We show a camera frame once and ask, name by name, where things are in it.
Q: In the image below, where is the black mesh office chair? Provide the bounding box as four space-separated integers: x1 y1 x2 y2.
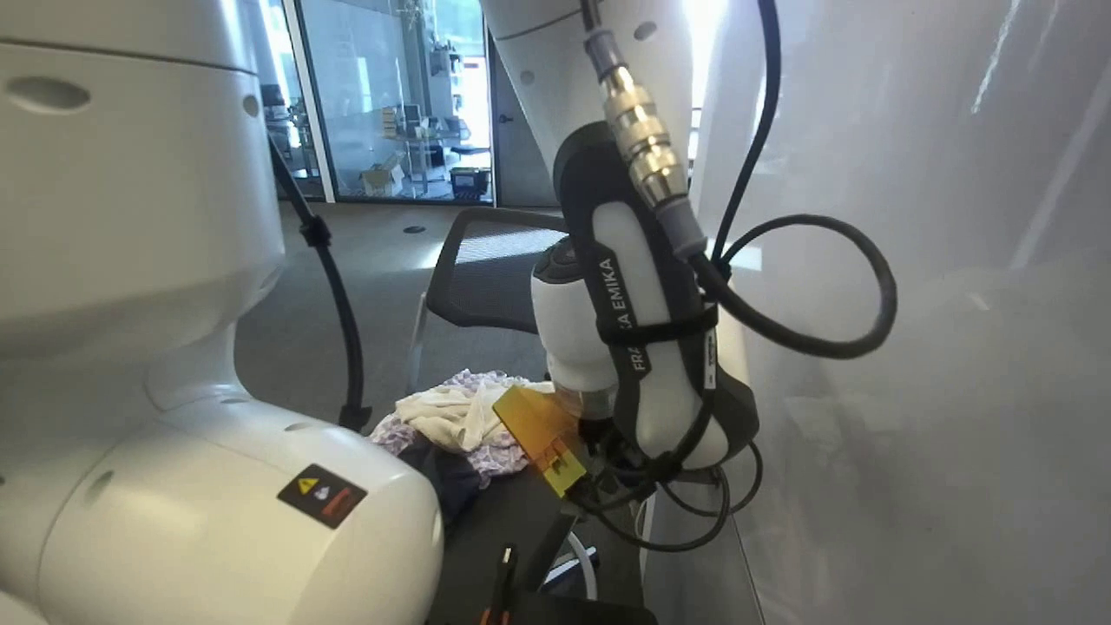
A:
409 203 653 625

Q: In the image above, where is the crumpled white cloth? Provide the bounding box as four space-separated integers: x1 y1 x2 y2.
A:
370 369 549 479

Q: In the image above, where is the black pen on seat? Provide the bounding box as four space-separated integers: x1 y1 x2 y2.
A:
480 544 519 625

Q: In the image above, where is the large whiteboard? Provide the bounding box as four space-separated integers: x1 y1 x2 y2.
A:
697 0 1111 625

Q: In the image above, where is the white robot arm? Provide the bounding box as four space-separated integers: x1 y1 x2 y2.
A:
0 0 444 625

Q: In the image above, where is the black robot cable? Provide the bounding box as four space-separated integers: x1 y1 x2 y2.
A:
576 0 902 555

